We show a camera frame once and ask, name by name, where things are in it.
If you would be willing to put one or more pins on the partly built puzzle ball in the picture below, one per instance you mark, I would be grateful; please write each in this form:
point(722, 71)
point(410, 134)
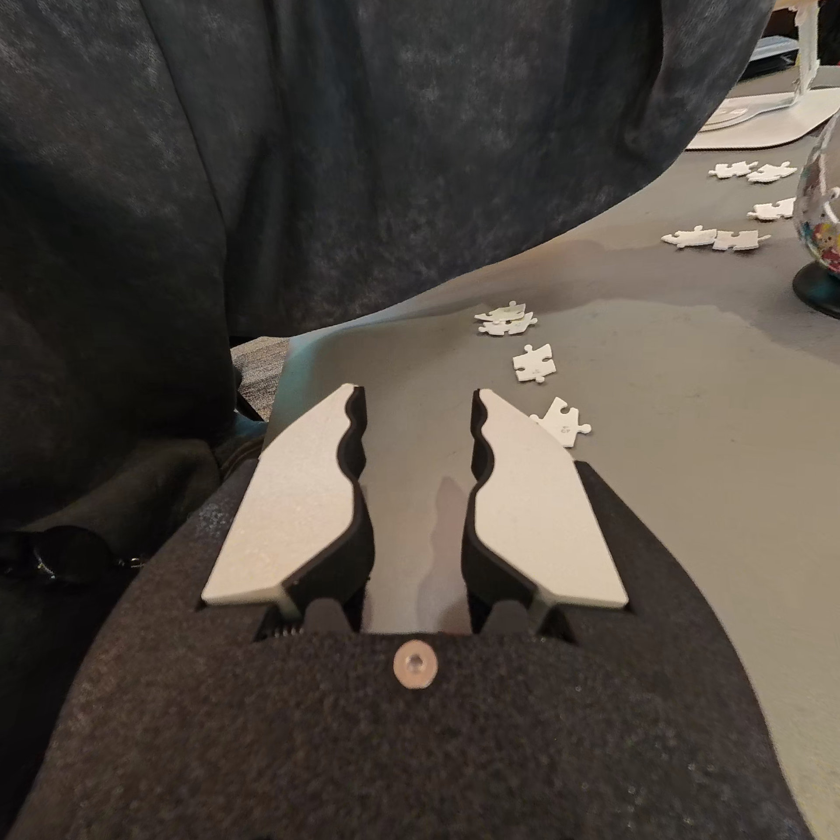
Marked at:
point(820, 197)

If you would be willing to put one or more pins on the black puzzle ball stand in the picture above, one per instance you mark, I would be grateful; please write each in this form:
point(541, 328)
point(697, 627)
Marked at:
point(817, 292)

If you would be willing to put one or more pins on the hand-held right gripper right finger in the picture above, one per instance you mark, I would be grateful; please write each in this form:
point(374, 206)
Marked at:
point(544, 525)

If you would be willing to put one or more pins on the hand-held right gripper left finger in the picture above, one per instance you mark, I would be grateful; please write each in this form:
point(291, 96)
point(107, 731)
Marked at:
point(289, 512)

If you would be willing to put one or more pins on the white sheet with circle print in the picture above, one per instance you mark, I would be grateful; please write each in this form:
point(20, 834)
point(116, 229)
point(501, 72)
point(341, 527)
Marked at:
point(774, 124)

